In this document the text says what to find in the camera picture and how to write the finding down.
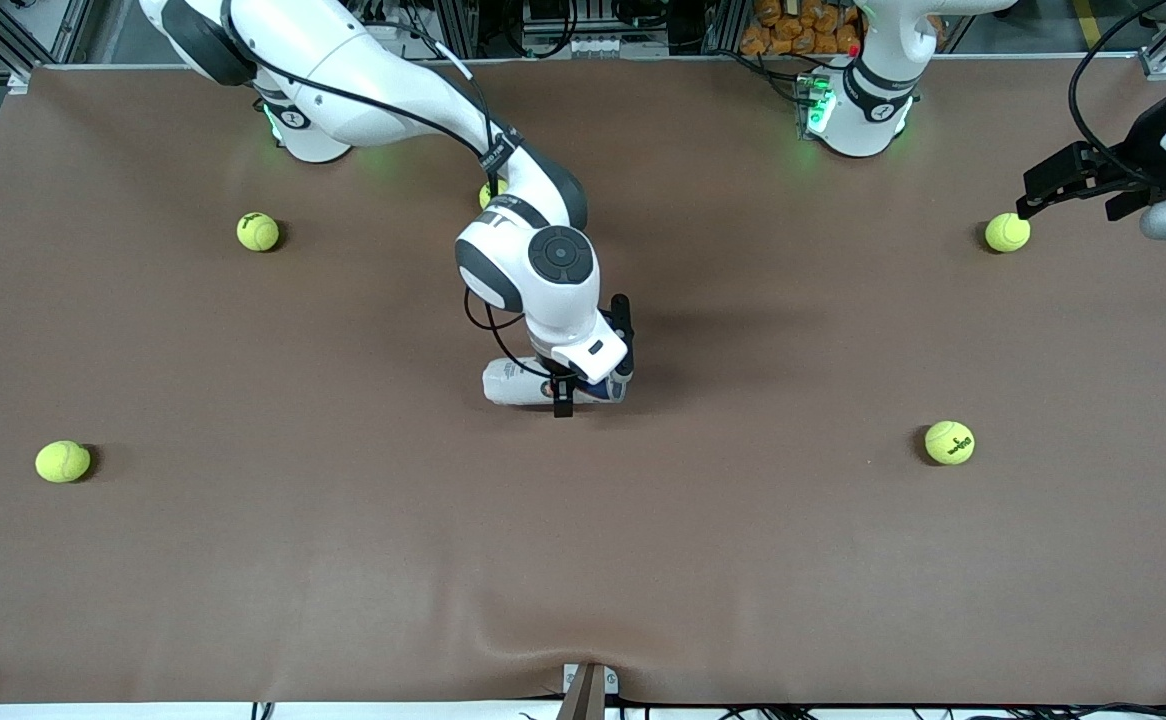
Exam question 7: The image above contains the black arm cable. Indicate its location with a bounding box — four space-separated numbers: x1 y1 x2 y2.
223 0 559 381
1068 0 1166 191

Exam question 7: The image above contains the grey metal bracket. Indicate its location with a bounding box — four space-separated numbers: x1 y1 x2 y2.
563 663 620 696

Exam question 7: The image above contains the brown camera post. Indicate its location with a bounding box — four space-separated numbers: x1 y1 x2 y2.
555 665 607 720

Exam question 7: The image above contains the white tennis ball can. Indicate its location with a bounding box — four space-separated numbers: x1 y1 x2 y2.
483 358 632 406

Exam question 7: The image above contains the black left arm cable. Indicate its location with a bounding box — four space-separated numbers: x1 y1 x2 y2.
1068 0 1166 191

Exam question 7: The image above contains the bag of orange items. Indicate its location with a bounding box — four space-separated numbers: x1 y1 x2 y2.
740 0 864 56

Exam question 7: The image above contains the brown table mat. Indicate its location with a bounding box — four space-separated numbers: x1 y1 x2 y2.
0 60 1166 706

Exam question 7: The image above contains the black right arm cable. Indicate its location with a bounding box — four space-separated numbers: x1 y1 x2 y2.
223 0 559 381

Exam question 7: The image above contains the aluminium frame post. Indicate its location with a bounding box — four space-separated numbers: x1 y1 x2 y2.
438 0 479 59
708 0 747 56

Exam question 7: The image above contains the green-lit control box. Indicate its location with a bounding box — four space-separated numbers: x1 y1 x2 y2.
793 72 837 141

